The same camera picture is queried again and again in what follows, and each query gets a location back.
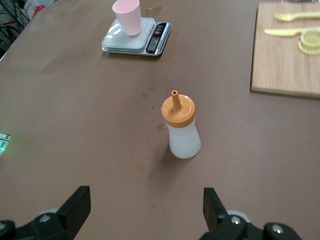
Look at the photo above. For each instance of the translucent sauce bottle orange cap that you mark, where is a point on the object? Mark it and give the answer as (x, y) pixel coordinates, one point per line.
(183, 135)

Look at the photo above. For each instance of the wooden cutting board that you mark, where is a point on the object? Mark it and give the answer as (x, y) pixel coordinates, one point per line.
(275, 70)

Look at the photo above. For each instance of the pink plastic cup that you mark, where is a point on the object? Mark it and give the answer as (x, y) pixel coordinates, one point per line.
(130, 20)

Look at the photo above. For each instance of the yellow plastic knife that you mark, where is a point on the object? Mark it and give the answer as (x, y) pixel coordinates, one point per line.
(280, 32)

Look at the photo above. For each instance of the lemon slice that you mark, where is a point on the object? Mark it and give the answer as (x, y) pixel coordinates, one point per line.
(311, 38)
(308, 50)

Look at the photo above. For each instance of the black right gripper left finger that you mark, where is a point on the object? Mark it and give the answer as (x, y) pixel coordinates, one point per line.
(72, 212)

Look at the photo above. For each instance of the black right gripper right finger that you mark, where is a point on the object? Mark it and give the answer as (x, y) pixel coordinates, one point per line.
(217, 217)

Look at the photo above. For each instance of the yellow plastic fork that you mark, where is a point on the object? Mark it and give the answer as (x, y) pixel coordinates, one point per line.
(287, 17)

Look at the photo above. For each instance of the silver digital kitchen scale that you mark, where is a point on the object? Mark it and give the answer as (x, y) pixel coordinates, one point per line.
(130, 43)

